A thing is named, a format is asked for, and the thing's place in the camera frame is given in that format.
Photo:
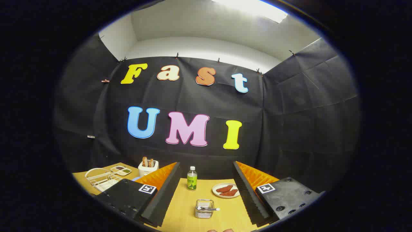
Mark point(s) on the red-brown meat piece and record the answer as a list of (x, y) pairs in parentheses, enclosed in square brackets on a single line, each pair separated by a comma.
[(229, 193), (224, 188)]

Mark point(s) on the blue plate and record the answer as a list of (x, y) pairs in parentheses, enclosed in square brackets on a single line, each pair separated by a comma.
[(136, 178)]

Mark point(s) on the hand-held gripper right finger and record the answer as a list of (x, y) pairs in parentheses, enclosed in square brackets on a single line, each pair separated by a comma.
[(249, 199)]

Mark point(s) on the white divided sauce tray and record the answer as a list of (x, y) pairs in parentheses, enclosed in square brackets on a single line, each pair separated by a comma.
[(120, 170)]

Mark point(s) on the white toaster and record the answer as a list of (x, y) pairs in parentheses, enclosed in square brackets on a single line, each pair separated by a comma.
[(147, 169)]

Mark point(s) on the white drip tray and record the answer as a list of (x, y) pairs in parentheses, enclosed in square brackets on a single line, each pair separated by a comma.
[(107, 186)]

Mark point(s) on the black backdrop cloth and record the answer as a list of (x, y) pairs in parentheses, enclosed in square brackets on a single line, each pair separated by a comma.
[(289, 112)]

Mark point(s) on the cream plate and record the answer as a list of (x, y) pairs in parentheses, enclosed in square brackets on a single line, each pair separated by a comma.
[(217, 194)]

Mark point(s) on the toast bread slice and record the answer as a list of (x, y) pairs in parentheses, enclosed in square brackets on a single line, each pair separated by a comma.
[(151, 162), (145, 161)]

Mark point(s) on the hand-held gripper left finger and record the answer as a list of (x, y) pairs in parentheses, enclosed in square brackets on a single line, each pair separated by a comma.
[(161, 199)]

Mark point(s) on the green label drink bottle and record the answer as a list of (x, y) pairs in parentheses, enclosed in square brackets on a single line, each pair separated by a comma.
[(191, 180)]

